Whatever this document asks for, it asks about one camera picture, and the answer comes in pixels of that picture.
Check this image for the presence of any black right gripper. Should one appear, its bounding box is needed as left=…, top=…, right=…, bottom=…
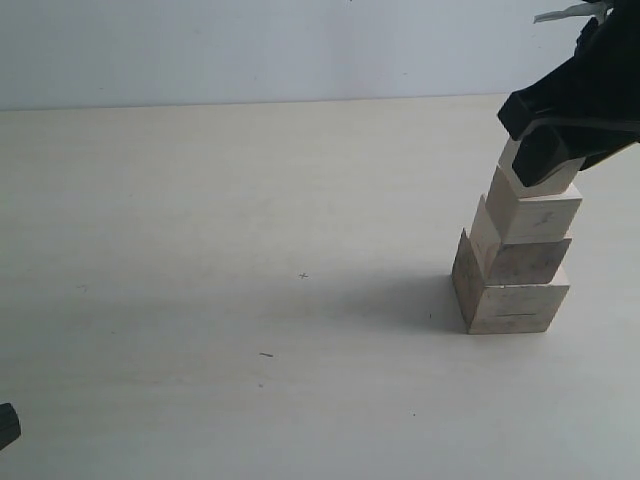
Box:
left=498, top=1, right=639, bottom=186

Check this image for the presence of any smallest wooden cube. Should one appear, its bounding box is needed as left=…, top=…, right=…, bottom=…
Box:
left=497, top=137, right=584, bottom=201

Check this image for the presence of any medium-small wooden cube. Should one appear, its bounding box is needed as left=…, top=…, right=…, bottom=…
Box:
left=485, top=167, right=583, bottom=244

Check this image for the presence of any medium-large wooden cube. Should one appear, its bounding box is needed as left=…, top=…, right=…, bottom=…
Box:
left=468, top=195, right=573, bottom=285

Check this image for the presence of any largest wooden cube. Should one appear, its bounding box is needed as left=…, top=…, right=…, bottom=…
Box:
left=451, top=232, right=570, bottom=335

